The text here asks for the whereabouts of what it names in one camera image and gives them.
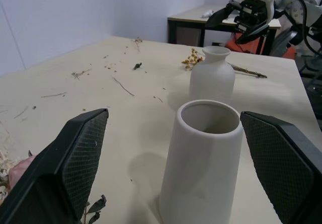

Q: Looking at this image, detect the dark dried leaves sprig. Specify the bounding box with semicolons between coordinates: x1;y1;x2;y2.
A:
80;194;108;224

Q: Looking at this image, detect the white bottle-shaped vase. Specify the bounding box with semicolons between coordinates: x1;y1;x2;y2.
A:
189;46;236;106

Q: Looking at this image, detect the thin brown twig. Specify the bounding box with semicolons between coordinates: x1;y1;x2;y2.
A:
71;68;93;80
40;92;68;99
112;77;135;97

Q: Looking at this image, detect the yellow dried flower stem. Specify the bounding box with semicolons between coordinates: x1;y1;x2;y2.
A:
181;47;268;79

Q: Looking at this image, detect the small pale dried flower sprig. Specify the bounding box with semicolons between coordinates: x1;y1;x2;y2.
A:
130;37;143;53

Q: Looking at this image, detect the tall white cylindrical vase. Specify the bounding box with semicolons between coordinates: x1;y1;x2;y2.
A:
158;99;244;224

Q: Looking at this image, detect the orange object under desk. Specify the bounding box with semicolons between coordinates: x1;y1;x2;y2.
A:
224;32;265;55

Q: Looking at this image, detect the wooden desk with black frame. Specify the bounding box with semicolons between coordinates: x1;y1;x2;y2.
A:
167;4;282;56

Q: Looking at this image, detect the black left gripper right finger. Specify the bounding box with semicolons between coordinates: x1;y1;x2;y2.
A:
239;111;322;224

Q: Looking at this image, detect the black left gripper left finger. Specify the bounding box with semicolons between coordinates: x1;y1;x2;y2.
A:
0;108;110;224

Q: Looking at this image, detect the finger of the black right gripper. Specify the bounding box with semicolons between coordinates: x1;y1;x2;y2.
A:
205;0;242;29
235;23;270;44

